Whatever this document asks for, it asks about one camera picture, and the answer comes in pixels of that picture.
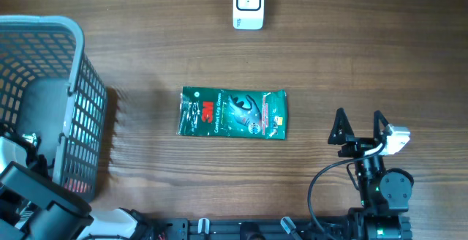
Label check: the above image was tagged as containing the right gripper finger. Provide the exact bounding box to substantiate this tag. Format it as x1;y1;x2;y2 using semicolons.
373;110;389;140
328;108;355;145

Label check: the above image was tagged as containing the green 3M glove package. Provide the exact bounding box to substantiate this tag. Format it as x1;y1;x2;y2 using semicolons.
178;86;288;140

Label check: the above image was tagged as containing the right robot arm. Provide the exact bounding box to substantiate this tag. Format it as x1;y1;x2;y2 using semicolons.
328;108;414;240

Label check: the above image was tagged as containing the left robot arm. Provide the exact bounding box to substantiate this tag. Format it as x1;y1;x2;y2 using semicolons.
1;133;155;240

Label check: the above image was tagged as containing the white barcode scanner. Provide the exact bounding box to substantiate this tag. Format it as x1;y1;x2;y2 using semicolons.
233;0;265;30

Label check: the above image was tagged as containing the grey plastic mesh basket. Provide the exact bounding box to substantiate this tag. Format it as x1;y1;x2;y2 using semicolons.
1;15;107;202

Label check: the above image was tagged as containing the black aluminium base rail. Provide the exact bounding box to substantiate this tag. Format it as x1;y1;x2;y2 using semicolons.
150;214;413;240

